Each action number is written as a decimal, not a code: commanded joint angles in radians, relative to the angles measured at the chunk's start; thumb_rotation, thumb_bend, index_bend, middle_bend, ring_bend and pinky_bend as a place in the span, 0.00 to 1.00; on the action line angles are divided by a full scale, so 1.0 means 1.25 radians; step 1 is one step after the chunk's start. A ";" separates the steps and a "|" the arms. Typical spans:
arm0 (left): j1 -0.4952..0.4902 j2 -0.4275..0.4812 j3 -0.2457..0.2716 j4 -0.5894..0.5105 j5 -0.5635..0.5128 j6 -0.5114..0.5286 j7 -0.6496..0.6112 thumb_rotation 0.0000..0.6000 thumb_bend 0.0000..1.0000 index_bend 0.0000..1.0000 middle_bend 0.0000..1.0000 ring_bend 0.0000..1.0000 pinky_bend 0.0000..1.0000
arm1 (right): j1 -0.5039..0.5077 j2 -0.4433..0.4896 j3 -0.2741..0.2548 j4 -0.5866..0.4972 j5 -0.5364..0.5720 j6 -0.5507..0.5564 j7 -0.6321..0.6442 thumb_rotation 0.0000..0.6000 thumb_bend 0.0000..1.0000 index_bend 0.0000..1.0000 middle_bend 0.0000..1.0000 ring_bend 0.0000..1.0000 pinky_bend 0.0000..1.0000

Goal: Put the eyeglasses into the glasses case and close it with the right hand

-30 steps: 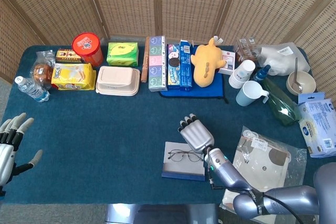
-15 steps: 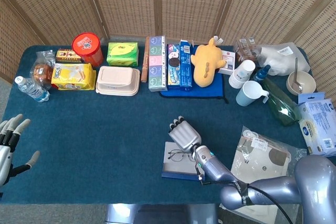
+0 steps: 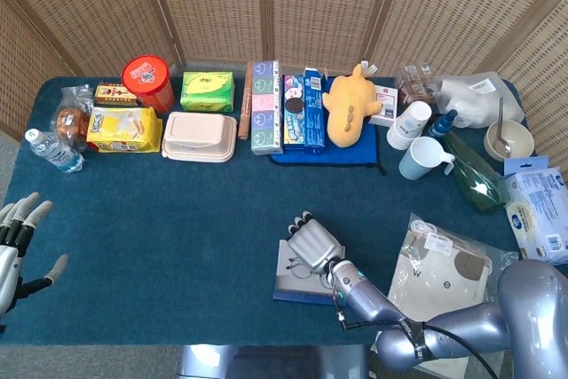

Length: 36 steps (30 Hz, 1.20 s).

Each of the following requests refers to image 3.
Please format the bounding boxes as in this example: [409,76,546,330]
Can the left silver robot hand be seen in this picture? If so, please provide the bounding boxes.
[0,191,70,316]

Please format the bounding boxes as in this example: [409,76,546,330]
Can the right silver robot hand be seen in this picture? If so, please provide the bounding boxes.
[286,209,346,276]

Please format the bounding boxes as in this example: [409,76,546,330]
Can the wire-frame eyeglasses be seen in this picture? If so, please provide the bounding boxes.
[283,257,334,285]

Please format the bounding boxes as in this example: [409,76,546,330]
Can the blue grey glasses case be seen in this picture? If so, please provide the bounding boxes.
[272,239,348,308]

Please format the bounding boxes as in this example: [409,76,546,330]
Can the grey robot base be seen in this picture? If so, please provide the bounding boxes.
[177,343,372,379]

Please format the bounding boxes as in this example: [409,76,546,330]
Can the clear plastic water bottle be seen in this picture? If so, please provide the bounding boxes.
[24,129,85,174]

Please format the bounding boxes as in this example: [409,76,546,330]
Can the open blue cardboard box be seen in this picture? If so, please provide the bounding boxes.
[303,67,328,156]

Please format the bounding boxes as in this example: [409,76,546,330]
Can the blue yellow cookie box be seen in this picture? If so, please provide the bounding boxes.
[282,74,307,152]

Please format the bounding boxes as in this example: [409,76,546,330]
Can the light blue mug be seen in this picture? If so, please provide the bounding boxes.
[398,136,457,181]

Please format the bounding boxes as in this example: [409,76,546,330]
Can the teal carpet table cover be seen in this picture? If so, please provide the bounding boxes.
[0,75,568,347]

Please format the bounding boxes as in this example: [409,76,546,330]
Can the pastel tissue pack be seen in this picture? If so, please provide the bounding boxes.
[250,59,284,156]

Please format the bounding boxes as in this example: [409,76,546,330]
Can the yellow plush toy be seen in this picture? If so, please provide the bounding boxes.
[321,59,383,148]

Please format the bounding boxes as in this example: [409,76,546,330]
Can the stack of white paper cups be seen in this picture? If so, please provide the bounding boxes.
[385,100,433,151]

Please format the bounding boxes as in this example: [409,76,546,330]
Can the bagged brown bread bun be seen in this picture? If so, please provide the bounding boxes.
[51,84,95,153]

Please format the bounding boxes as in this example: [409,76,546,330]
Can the small white red box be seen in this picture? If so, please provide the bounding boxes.
[367,84,399,127]

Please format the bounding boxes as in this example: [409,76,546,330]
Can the beige plastic lunch box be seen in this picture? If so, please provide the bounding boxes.
[161,111,239,163]

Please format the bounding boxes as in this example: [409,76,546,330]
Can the green glass bottle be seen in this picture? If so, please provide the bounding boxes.
[441,130,510,214]

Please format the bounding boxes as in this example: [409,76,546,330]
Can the yellow biscuit pack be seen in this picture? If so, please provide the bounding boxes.
[86,107,163,154]

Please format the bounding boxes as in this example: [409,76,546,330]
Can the dark blue small bottle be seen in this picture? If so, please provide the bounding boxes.
[428,108,459,138]

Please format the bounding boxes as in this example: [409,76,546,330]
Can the clear pack of brown snacks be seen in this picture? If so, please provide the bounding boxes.
[394,63,440,112]

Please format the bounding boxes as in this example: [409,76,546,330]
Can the green tissue pack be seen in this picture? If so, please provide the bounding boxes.
[179,70,235,114]

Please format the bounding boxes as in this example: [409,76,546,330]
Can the white filled plastic bag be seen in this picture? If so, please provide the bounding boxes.
[428,71,525,130]

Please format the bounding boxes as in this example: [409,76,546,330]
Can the metal spoon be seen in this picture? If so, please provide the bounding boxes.
[495,97,514,159]

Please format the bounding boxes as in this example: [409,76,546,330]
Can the blue white wipes pack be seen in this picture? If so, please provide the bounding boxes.
[502,155,568,268]

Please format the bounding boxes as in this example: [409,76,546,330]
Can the beige bowl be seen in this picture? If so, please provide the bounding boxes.
[483,120,535,162]

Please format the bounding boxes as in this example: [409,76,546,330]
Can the orange tub with red lid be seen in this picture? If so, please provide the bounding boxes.
[121,54,176,114]

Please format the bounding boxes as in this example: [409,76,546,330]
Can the woven rattan folding screen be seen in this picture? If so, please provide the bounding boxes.
[0,0,568,162]

